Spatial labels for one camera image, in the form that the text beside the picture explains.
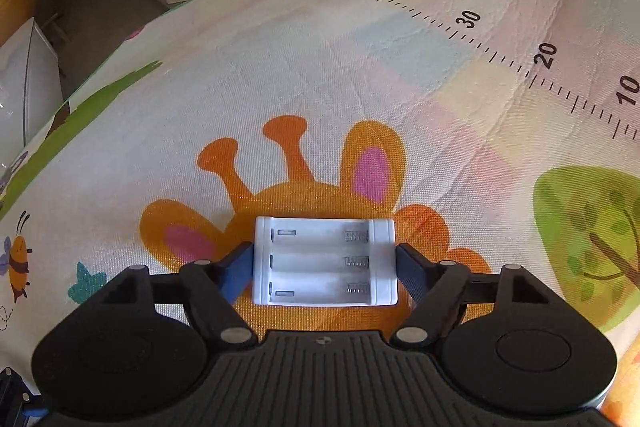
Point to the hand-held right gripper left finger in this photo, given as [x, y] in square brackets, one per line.
[235, 274]

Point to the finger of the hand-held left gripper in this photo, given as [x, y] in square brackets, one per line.
[15, 397]

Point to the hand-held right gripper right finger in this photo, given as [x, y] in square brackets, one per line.
[412, 272]

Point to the white battery holder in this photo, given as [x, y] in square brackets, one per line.
[325, 262]

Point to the printed cartoon play mat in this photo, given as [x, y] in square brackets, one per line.
[350, 82]

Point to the white plastic bin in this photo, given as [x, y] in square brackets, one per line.
[25, 97]

